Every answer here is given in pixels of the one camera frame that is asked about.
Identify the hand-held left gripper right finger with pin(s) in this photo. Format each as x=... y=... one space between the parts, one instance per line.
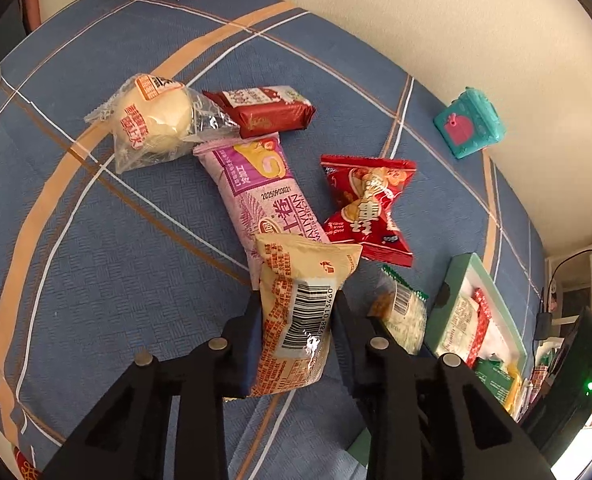
x=343 y=355

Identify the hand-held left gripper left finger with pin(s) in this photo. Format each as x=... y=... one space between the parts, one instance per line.
x=246 y=355

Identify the yellow snack packet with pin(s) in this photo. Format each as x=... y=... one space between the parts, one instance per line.
x=513 y=390

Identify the beige snack packet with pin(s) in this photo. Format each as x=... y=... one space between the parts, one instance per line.
x=296 y=320

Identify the dark green snack packet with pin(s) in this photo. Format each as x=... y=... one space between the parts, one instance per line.
x=493 y=375

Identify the red patterned snack packet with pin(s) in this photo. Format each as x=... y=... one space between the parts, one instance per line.
x=481 y=320

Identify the green and white snack packet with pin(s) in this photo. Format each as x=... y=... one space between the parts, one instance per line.
x=463 y=325

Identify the white tray with green rim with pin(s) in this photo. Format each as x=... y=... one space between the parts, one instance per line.
x=458 y=272

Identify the brick patterned box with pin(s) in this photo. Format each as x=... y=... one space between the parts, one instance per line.
x=540 y=377

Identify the white packet with green edge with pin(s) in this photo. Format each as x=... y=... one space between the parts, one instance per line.
x=406 y=315

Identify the black power adapter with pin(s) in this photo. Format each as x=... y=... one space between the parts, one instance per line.
x=543 y=326

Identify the red twisted snack packet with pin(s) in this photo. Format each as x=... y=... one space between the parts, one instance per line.
x=371 y=210

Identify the pink snack packet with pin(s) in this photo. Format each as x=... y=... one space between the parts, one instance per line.
x=256 y=195

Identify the dark red snack packet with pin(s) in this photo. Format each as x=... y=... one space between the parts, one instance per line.
x=271 y=112

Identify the clear packet with round bun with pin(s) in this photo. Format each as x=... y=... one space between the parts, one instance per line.
x=151 y=120

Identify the teal cube box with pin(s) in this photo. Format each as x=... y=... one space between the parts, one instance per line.
x=468 y=125

